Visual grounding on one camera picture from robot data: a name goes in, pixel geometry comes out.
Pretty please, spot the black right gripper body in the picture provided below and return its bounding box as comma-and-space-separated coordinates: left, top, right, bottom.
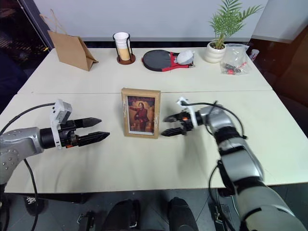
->
179, 111, 193, 136

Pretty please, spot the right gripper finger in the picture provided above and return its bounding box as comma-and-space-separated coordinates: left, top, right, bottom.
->
163, 113, 184, 123
161, 128, 185, 137

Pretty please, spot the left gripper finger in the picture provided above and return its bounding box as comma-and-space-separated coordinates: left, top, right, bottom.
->
77, 131, 111, 147
73, 117, 103, 129

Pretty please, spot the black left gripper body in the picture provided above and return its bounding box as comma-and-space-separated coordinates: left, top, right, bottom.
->
58, 120, 80, 148

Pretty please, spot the black red racket case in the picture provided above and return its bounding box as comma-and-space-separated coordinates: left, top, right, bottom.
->
141, 49, 196, 73

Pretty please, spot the paper cup stack in holder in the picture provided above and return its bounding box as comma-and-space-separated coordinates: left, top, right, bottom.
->
112, 33, 136, 66

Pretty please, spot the brown paper bag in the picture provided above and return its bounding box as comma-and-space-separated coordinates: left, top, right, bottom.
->
39, 9, 100, 72

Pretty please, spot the green plant in white pot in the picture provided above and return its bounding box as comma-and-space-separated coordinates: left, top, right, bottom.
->
204, 0, 265, 64

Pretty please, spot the dark rounded shape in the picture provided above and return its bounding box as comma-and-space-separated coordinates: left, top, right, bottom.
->
167, 196, 196, 231

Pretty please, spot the clear plastic bag of parts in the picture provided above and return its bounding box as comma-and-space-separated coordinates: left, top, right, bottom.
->
219, 43, 252, 76

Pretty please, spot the white paper cup stack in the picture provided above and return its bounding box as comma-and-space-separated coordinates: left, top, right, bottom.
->
113, 32, 131, 61

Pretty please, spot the black clamp under table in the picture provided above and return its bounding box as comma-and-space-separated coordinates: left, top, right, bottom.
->
208, 189, 232, 231

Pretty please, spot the dark brown wooden cabinet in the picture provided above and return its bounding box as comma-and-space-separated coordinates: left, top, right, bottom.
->
247, 25, 308, 186

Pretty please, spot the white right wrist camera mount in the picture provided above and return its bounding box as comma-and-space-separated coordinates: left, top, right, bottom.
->
176, 97, 199, 128

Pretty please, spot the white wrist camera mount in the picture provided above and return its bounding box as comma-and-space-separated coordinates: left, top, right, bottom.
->
49, 99, 73, 151
176, 97, 199, 128

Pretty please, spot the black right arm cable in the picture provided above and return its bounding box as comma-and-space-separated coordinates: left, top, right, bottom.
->
207, 160, 232, 231
181, 100, 248, 141

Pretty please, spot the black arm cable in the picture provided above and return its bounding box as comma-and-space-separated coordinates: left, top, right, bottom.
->
23, 158, 39, 231
181, 100, 248, 141
0, 103, 56, 135
207, 160, 232, 231

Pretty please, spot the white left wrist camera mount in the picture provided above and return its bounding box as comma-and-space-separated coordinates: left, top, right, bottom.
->
49, 99, 73, 151

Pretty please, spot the wooden picture frame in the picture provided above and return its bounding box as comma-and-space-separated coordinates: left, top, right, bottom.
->
120, 88, 162, 140

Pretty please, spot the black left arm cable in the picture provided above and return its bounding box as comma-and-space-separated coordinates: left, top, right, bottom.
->
0, 103, 56, 135
23, 158, 39, 231

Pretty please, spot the black bracket under table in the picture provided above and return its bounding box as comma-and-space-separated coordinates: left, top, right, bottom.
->
76, 210, 96, 231

